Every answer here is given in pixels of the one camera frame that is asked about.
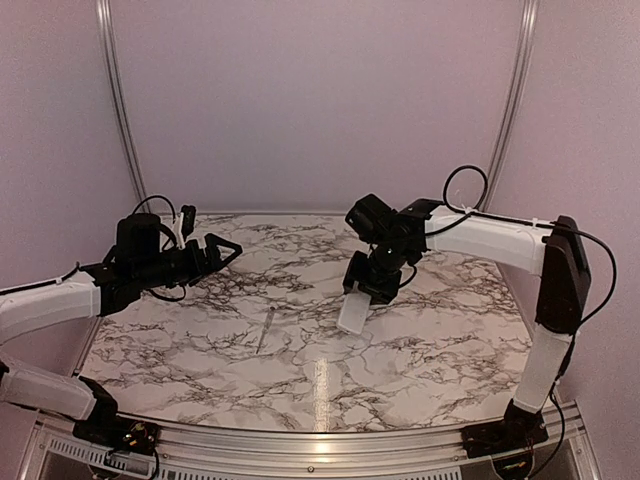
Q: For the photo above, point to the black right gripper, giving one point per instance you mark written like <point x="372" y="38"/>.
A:
<point x="383" y="294"/>

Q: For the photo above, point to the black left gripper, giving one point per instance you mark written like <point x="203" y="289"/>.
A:
<point x="199" y="268"/>

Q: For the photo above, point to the white remote control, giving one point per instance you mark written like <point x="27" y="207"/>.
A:
<point x="354" y="312"/>

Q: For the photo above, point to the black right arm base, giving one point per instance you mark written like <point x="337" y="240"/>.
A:
<point x="517" y="429"/>

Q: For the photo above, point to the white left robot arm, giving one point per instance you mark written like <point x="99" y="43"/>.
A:
<point x="95" y="290"/>

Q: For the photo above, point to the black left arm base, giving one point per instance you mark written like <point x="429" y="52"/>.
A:
<point x="106" y="427"/>

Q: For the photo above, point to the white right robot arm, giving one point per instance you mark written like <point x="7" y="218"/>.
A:
<point x="554" y="253"/>

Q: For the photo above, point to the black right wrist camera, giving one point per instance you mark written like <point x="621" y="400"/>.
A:
<point x="370" y="218"/>

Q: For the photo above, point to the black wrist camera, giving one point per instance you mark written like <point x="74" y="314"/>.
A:
<point x="138" y="235"/>
<point x="370" y="218"/>

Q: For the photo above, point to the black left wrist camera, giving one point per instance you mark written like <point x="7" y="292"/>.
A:
<point x="138" y="235"/>

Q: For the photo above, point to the left aluminium frame post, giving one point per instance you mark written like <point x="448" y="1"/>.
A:
<point x="104" y="13"/>

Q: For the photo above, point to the aluminium frame post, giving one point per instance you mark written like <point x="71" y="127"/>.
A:
<point x="104" y="13"/>
<point x="524" y="47"/>

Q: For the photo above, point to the front aluminium rail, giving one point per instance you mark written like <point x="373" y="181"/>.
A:
<point x="199" y="452"/>

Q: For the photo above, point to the right aluminium frame post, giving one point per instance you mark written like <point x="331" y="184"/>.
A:
<point x="524" y="47"/>

